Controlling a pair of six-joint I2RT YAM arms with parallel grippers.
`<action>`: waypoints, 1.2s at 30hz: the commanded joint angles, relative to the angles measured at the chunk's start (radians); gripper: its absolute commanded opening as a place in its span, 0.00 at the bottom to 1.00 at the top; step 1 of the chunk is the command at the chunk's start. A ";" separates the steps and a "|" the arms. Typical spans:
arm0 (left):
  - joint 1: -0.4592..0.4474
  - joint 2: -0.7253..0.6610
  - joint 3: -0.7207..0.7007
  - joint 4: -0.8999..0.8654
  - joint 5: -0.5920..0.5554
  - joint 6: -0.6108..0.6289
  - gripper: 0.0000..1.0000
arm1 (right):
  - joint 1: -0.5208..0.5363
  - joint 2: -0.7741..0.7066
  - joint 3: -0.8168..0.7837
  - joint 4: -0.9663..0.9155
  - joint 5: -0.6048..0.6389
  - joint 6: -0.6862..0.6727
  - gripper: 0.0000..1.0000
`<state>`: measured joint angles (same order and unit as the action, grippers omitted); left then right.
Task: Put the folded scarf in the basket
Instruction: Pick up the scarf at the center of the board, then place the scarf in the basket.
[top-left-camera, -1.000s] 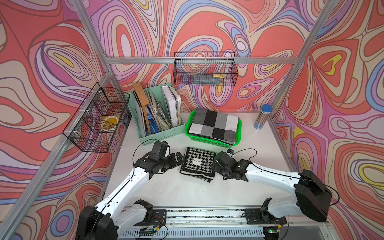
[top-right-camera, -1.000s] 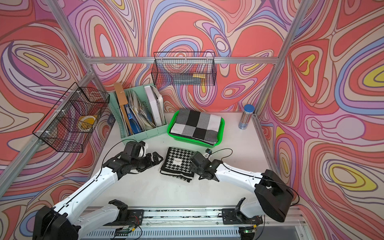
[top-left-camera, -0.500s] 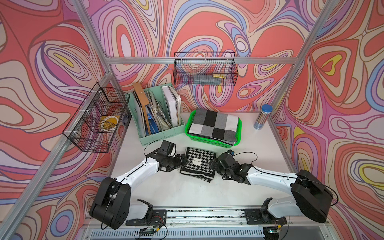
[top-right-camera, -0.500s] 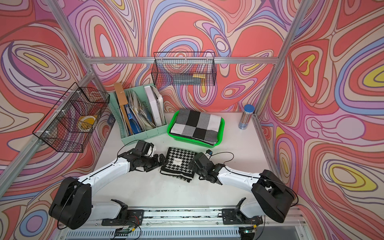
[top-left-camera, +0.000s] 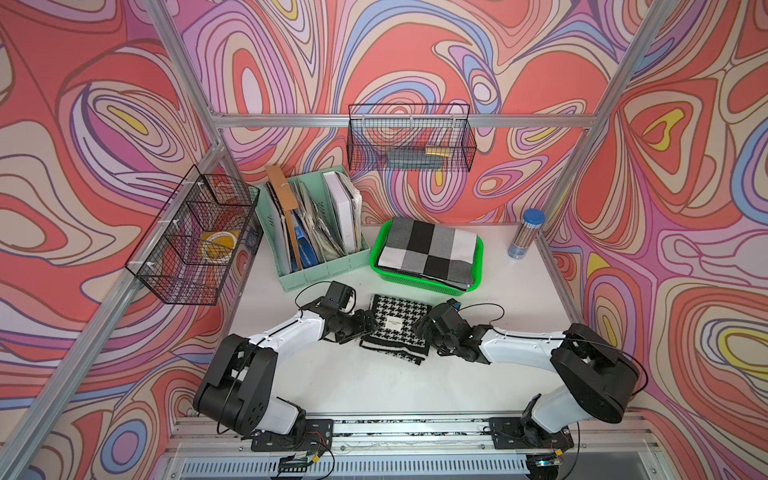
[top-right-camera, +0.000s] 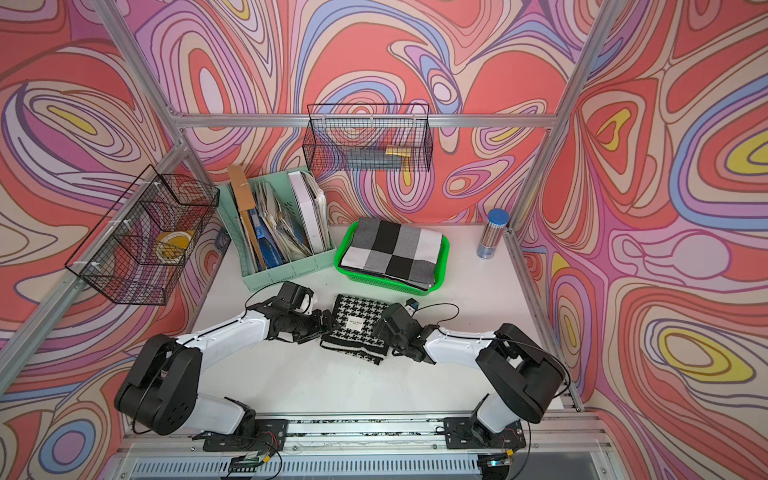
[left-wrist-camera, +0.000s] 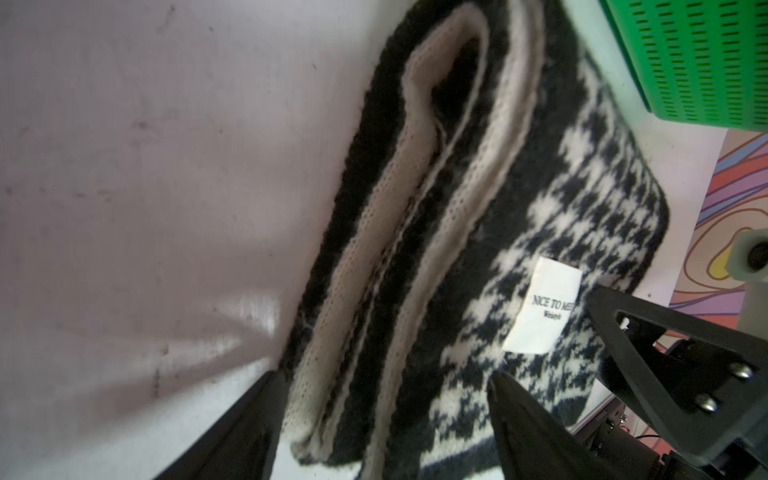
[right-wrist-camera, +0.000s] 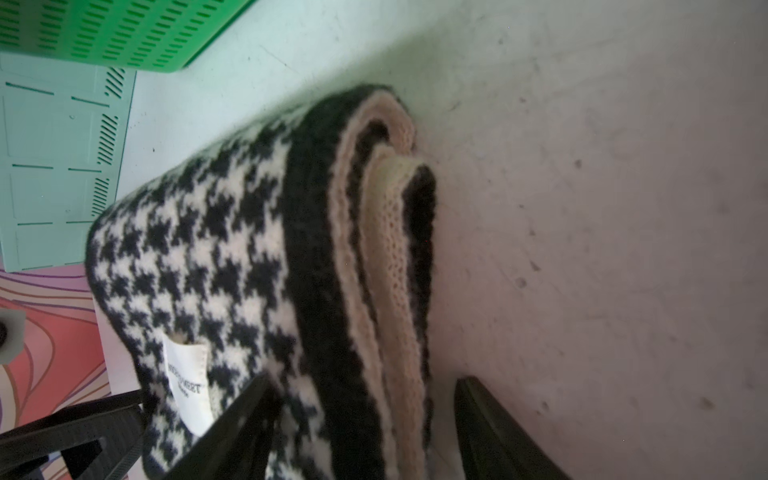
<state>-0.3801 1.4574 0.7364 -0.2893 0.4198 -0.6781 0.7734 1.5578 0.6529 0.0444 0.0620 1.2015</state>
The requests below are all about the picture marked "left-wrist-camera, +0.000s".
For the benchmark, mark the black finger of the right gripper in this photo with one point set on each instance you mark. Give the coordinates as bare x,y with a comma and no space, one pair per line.
702,387

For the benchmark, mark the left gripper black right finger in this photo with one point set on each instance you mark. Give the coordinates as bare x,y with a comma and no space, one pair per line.
530,443

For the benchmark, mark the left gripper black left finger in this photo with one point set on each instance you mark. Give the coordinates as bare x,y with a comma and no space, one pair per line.
242,444

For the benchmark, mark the houndstooth black white scarf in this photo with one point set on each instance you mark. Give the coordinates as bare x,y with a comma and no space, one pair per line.
488,140

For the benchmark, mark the green plastic basket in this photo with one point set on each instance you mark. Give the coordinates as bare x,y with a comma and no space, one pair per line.
701,62

